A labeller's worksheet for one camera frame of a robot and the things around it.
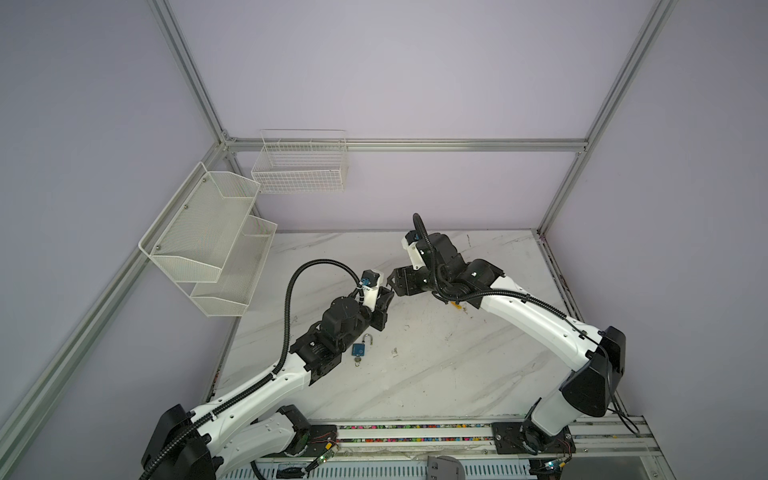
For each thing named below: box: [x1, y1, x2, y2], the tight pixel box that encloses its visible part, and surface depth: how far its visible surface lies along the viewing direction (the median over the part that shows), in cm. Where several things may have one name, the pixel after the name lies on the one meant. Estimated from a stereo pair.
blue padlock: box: [351, 333, 373, 356], surface depth 90 cm
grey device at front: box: [426, 455, 466, 480], surface depth 71 cm
